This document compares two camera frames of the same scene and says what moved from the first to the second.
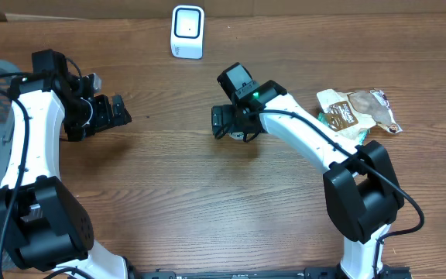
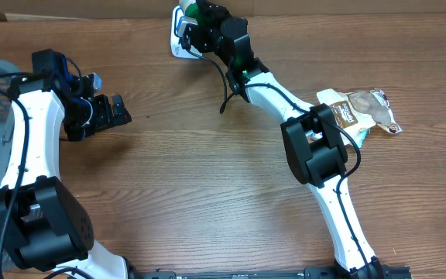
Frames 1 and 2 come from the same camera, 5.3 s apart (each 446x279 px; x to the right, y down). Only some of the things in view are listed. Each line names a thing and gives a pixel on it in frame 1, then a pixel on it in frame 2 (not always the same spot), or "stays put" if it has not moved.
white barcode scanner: x=187 y=32 stays put
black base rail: x=387 y=272 stays put
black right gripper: x=231 y=124 -> x=217 y=13
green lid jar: x=237 y=135 -> x=190 y=8
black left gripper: x=106 y=120 stays put
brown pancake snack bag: x=352 y=112 stays put
